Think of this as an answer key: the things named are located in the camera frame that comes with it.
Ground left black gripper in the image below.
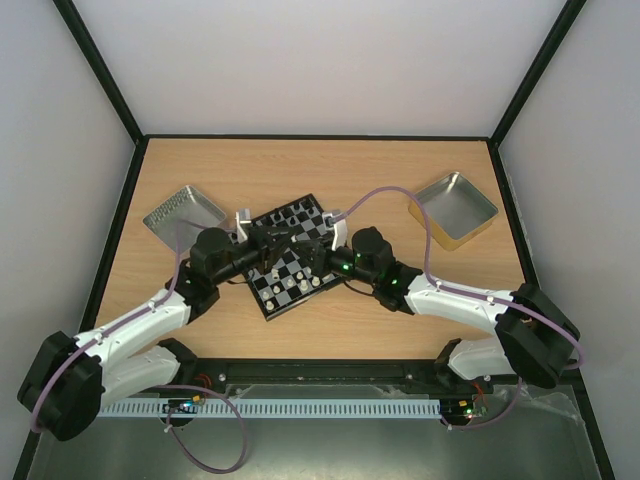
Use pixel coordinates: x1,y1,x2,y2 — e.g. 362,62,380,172
213,226,296,286

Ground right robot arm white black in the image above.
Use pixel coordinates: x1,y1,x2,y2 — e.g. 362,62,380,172
292,227,580,392

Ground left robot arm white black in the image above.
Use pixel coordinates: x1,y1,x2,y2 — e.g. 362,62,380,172
17,223,300,441

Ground black silver chess board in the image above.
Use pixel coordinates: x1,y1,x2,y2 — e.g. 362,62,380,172
242,193,343,321

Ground silver embossed tin lid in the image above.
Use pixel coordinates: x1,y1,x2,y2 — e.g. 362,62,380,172
142,185,228,256

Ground gold square tin box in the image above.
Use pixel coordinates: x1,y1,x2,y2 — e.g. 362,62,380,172
408,171,499,251

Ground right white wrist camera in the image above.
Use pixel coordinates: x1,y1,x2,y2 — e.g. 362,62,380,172
322,210,348,251

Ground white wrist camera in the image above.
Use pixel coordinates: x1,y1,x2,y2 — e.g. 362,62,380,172
322,210,348,251
235,208,252,243

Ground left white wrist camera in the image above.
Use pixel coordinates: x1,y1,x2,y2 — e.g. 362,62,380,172
235,208,252,243

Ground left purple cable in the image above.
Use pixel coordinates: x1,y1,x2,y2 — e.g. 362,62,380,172
30,217,249,474

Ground purple cable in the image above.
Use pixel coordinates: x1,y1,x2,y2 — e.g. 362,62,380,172
337,187,587,431
30,217,249,474

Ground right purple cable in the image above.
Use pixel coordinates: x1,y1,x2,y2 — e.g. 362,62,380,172
337,187,587,431

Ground light blue slotted cable duct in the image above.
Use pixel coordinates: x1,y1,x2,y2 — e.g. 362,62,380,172
99,398,441,420

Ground black aluminium frame rail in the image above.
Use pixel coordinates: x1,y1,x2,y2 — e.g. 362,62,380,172
49,355,581,396

